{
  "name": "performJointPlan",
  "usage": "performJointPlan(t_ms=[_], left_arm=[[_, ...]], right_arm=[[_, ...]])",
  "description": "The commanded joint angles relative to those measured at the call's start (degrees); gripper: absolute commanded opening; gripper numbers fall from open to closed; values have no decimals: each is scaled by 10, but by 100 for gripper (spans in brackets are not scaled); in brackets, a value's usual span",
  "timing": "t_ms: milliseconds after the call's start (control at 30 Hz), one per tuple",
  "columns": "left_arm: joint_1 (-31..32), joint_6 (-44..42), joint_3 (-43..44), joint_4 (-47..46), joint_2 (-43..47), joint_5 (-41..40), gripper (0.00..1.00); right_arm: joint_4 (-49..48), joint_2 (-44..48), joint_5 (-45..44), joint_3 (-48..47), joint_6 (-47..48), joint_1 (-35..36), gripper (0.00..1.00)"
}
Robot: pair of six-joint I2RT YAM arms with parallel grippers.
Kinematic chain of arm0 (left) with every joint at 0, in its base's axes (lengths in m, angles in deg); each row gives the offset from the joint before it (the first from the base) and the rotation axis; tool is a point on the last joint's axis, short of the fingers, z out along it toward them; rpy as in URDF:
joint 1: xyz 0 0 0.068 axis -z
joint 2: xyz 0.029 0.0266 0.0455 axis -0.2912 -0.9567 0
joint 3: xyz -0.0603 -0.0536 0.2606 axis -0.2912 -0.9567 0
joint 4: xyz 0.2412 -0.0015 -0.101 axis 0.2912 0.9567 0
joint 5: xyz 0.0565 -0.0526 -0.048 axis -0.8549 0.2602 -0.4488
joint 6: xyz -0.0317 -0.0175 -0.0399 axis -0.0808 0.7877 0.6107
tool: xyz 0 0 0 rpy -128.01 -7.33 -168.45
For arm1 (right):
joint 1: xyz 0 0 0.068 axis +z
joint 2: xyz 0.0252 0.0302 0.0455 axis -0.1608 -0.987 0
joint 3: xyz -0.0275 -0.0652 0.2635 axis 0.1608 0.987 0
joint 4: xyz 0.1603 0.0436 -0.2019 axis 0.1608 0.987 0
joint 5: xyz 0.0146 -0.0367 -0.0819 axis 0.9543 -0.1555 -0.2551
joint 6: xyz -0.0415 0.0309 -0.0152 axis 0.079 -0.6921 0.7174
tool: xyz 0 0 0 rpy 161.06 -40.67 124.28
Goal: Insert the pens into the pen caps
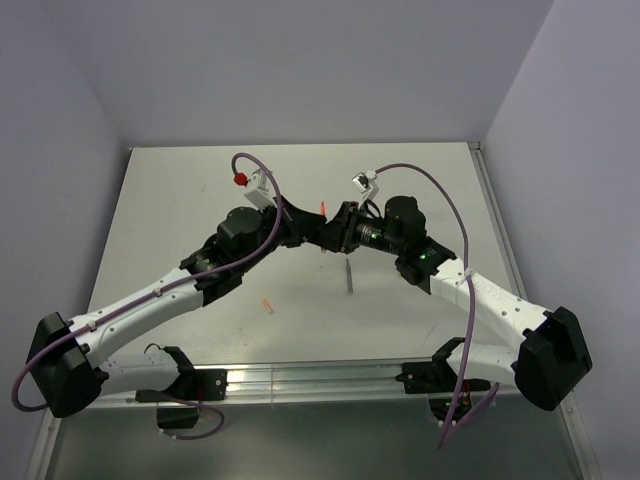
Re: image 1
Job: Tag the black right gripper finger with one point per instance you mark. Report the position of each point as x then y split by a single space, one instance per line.
343 214
330 236

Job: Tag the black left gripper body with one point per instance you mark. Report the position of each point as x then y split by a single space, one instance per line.
288 229

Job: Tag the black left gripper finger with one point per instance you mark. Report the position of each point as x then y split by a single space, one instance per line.
295 239
308 221

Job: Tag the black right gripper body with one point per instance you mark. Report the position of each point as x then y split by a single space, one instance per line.
362 230

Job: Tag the purple pen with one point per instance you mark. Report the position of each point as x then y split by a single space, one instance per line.
349 277

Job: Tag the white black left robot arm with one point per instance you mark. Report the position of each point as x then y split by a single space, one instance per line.
67 358

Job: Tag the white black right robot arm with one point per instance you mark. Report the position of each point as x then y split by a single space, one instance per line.
544 354

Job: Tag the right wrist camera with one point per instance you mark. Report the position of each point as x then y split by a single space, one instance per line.
366 183

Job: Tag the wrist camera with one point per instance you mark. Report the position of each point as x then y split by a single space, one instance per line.
366 183
257 190

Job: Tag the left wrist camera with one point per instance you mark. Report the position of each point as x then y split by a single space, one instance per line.
257 190

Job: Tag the aluminium mounting rail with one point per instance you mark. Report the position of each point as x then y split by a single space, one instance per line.
272 383

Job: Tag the aluminium side rail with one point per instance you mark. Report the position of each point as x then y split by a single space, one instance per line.
576 428

